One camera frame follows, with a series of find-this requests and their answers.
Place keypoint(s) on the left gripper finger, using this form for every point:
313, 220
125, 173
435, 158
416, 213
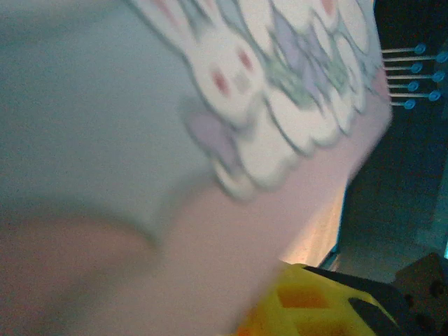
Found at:
315, 308

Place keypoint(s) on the pastel cartoon tin box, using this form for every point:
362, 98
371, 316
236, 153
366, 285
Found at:
140, 105

